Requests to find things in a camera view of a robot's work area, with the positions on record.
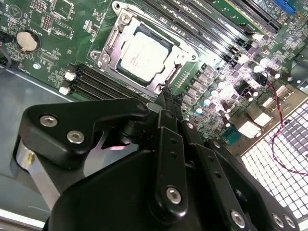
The silver CPU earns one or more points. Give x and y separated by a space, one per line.
142 55

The metal socket cover frame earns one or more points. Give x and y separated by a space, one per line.
156 83

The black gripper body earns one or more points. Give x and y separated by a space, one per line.
108 197

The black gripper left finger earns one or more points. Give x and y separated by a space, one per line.
72 120

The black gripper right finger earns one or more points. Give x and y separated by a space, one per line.
216 168

